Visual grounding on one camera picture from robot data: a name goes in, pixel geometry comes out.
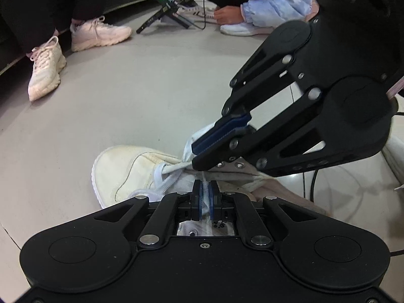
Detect white shoelace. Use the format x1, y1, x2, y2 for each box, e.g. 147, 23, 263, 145
129, 122, 222, 222

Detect white canvas sneaker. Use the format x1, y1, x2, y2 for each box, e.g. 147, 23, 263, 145
91, 144, 330, 237

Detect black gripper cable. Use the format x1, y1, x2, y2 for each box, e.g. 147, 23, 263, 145
300, 109, 404, 258

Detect seated person black trousers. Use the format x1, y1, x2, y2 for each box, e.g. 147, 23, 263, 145
1, 0, 106, 54

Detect pink chunky sneaker right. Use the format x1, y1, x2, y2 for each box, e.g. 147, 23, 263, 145
70, 16, 133, 52

